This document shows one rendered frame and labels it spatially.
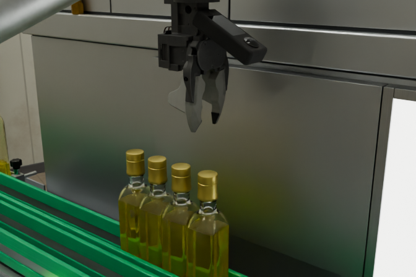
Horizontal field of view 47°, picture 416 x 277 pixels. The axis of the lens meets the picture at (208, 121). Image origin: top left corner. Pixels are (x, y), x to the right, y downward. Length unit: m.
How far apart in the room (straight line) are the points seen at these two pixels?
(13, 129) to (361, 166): 3.33
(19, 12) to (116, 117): 0.70
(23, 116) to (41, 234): 2.80
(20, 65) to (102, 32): 2.73
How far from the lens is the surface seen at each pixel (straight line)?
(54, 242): 1.12
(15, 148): 3.95
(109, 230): 1.11
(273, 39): 0.84
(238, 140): 0.90
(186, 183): 0.84
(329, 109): 0.80
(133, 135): 1.13
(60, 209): 1.24
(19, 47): 3.81
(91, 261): 1.03
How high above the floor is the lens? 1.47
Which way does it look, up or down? 17 degrees down
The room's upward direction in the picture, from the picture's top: straight up
